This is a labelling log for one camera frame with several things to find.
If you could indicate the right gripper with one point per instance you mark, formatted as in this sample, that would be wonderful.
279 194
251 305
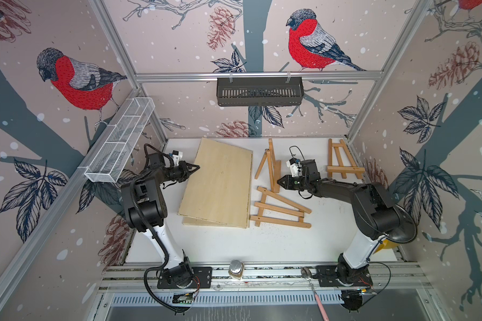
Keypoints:
288 183

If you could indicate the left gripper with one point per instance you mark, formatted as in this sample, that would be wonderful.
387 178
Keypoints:
183 168

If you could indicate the wooden easel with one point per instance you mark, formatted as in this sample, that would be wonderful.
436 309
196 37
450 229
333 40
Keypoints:
292 209
340 161
273 165

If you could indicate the plywood board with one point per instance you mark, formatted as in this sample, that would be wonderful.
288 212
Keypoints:
220 189
192 221

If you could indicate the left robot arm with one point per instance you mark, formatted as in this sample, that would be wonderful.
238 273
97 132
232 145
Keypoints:
146 210

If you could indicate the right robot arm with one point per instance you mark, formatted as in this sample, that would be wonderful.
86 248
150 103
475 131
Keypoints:
376 215

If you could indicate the black hanging basket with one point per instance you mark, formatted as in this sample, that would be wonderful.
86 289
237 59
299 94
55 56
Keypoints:
274 91

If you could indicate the green circuit board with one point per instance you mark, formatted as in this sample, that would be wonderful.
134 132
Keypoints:
185 299

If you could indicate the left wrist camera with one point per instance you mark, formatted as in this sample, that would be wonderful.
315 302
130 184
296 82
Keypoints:
176 157

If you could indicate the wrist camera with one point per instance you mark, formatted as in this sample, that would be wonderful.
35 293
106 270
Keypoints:
295 167
176 157

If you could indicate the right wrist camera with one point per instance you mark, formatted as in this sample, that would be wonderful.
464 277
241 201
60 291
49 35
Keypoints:
295 167

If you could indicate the white wire mesh basket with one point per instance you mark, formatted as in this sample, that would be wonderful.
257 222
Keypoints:
113 155

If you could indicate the pink handled spoon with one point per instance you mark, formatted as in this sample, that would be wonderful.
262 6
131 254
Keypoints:
306 274

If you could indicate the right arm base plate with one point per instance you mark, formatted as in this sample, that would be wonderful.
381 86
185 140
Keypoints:
325 276

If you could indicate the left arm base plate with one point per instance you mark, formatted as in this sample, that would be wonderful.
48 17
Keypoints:
202 278

